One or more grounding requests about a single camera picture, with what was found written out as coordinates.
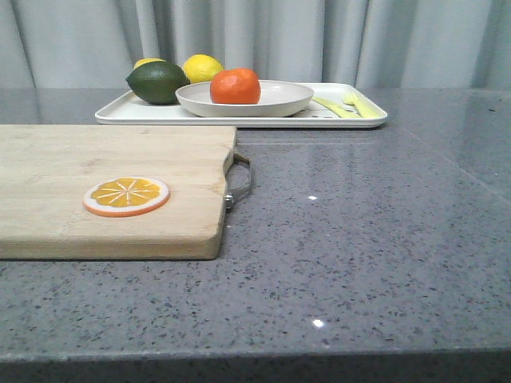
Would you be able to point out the beige round plate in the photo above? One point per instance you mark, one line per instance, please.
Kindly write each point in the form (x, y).
(277, 99)

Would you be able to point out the orange tangerine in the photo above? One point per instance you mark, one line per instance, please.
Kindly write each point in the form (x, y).
(238, 86)

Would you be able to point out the white bear tray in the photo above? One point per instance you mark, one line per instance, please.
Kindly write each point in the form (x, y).
(130, 109)

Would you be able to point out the yellow plastic knife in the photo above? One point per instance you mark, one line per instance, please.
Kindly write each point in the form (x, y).
(338, 110)

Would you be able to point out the yellow plastic fork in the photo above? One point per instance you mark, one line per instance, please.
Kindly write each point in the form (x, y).
(364, 110)

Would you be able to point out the yellow lemon right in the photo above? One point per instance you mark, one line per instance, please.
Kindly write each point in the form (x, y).
(201, 67)

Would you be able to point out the yellow lemon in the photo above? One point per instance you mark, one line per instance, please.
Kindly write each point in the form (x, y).
(145, 61)
(201, 67)

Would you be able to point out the orange slice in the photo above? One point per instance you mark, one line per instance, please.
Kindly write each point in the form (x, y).
(126, 196)

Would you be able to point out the green lime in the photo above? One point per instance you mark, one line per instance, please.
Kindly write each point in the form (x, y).
(156, 82)

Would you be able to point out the yellow lemon left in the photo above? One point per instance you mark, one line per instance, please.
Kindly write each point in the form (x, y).
(145, 61)

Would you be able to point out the wooden cutting board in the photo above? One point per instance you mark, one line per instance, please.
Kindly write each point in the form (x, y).
(47, 169)

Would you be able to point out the grey curtain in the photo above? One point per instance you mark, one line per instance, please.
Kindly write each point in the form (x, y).
(390, 44)

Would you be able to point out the metal cutting board handle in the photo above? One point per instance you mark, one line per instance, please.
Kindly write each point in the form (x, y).
(239, 181)

